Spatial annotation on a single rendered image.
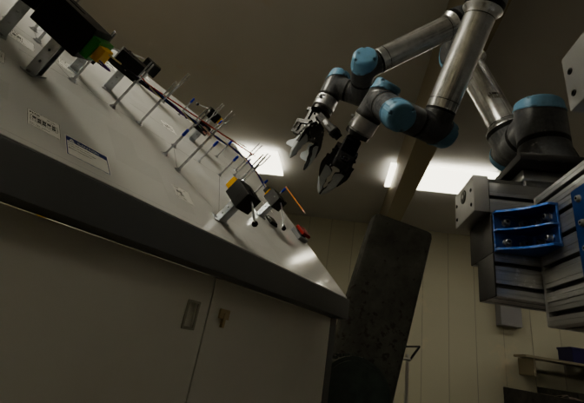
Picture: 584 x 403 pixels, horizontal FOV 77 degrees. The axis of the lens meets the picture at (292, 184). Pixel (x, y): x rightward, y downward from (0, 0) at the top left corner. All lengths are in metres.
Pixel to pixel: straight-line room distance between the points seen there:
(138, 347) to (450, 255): 6.33
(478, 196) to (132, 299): 0.73
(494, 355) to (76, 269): 6.45
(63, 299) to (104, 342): 0.10
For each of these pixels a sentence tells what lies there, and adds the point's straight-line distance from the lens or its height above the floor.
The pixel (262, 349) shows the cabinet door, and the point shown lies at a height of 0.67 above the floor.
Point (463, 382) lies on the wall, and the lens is 6.61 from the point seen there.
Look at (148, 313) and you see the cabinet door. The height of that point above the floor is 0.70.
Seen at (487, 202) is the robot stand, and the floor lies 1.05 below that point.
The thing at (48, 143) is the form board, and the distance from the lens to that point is 0.63.
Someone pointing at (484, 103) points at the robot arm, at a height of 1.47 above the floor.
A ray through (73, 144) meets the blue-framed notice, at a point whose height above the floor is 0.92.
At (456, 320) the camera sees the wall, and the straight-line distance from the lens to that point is 6.63.
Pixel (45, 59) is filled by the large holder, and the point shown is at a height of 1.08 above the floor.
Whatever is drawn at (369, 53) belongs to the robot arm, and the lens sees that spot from 1.15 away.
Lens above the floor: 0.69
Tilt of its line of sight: 24 degrees up
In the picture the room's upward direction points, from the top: 10 degrees clockwise
